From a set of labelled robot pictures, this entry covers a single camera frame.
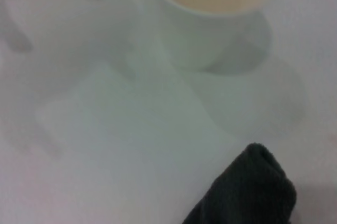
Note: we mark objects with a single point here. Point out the dark blue rag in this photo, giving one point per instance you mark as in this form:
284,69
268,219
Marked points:
247,189

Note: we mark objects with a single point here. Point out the white paper cup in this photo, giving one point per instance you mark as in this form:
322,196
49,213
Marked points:
210,18

